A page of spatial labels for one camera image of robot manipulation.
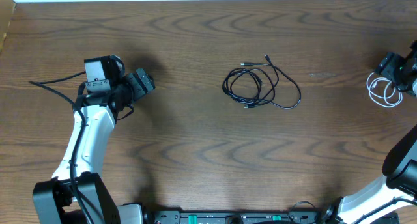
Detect white USB cable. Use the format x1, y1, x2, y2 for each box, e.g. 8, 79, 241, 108
366, 71, 404, 109

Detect black USB cable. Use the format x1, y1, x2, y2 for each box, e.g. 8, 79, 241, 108
222, 54, 302, 110

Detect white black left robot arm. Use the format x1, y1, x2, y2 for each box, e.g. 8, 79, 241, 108
33, 55, 155, 223

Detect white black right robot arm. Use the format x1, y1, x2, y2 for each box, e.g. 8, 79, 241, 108
317, 41, 416, 223

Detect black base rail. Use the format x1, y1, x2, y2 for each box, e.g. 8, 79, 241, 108
143, 210, 400, 224

